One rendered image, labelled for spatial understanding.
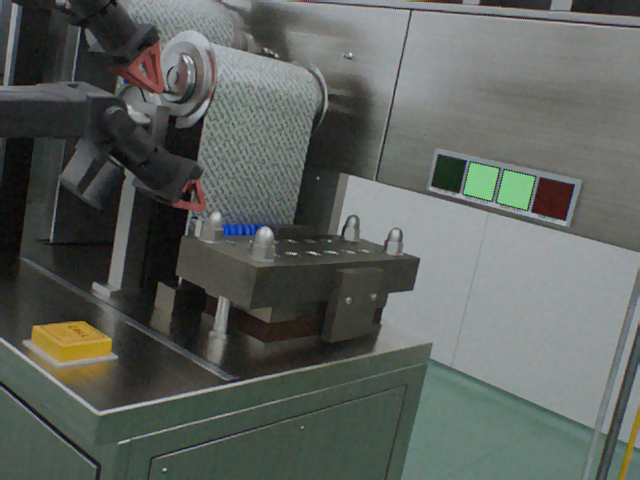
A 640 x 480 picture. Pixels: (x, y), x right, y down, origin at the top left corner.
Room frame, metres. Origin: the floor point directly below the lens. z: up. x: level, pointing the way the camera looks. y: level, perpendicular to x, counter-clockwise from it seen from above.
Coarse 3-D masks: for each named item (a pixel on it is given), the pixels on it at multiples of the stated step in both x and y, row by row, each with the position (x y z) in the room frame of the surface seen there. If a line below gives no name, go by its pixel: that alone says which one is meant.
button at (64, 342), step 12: (60, 324) 0.85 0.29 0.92; (72, 324) 0.86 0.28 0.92; (84, 324) 0.87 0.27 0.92; (36, 336) 0.82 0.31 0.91; (48, 336) 0.81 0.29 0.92; (60, 336) 0.81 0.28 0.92; (72, 336) 0.82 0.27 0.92; (84, 336) 0.83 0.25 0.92; (96, 336) 0.84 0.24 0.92; (48, 348) 0.80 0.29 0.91; (60, 348) 0.79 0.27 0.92; (72, 348) 0.80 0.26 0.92; (84, 348) 0.81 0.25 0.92; (96, 348) 0.82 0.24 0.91; (108, 348) 0.84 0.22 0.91; (60, 360) 0.79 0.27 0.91; (72, 360) 0.80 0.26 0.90
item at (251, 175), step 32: (224, 128) 1.11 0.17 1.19; (256, 128) 1.16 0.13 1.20; (224, 160) 1.12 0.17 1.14; (256, 160) 1.17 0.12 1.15; (288, 160) 1.23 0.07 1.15; (192, 192) 1.08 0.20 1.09; (224, 192) 1.13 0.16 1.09; (256, 192) 1.18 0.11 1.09; (288, 192) 1.24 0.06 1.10; (192, 224) 1.09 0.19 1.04; (224, 224) 1.14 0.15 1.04; (256, 224) 1.19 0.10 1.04; (288, 224) 1.25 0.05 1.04
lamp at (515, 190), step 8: (504, 176) 1.11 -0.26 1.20; (512, 176) 1.11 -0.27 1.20; (520, 176) 1.10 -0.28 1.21; (528, 176) 1.09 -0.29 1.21; (504, 184) 1.11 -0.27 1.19; (512, 184) 1.10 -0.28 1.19; (520, 184) 1.10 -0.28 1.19; (528, 184) 1.09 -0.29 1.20; (504, 192) 1.11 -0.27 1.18; (512, 192) 1.10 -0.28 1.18; (520, 192) 1.09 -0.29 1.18; (528, 192) 1.09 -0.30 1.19; (504, 200) 1.11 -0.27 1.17; (512, 200) 1.10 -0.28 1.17; (520, 200) 1.09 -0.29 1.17; (528, 200) 1.08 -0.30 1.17
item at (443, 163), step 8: (440, 160) 1.19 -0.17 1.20; (448, 160) 1.18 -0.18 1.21; (456, 160) 1.17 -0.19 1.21; (440, 168) 1.19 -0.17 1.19; (448, 168) 1.18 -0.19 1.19; (456, 168) 1.17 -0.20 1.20; (440, 176) 1.18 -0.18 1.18; (448, 176) 1.17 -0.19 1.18; (456, 176) 1.17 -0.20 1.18; (440, 184) 1.18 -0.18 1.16; (448, 184) 1.17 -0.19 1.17; (456, 184) 1.16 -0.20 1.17
